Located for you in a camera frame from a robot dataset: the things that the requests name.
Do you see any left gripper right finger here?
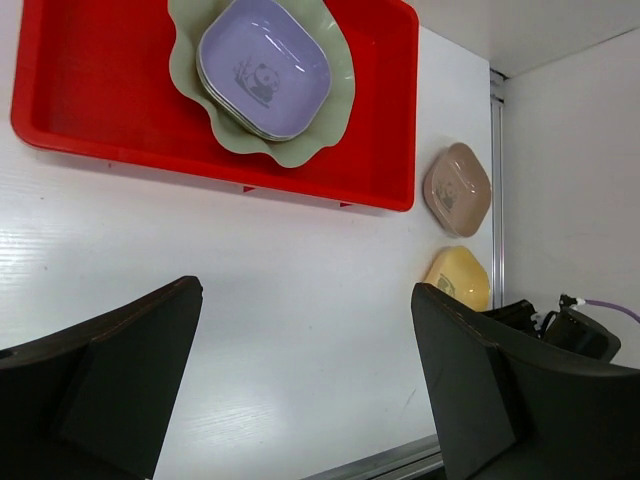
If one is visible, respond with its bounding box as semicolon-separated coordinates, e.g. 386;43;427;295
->
411;283;639;479

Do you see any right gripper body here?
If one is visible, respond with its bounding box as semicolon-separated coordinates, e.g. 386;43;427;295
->
484;298;621;363

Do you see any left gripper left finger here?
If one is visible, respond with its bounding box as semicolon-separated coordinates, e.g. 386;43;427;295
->
1;276;203;479

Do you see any yellow square plate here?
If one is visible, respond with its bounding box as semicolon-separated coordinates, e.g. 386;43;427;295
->
423;246;491;311

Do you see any purple square plate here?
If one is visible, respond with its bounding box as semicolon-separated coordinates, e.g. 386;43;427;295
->
198;1;332;140

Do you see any large green scalloped bowl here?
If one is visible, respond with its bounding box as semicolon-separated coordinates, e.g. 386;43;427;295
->
167;1;356;168

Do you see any green square plate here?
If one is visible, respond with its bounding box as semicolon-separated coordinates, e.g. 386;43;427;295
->
197;68;296;142

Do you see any red plastic bin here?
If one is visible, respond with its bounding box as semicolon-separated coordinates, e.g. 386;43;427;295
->
11;1;419;211

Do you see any brown square plate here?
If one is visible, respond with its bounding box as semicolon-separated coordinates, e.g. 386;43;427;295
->
423;142;492;238

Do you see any aluminium rail front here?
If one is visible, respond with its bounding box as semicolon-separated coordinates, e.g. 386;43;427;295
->
309;435;446;480

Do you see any aluminium rail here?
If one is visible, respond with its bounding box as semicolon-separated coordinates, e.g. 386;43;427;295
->
309;435;446;480
490;69;505;308

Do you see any aluminium rail right side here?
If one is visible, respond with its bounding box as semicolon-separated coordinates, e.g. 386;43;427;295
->
490;69;505;308

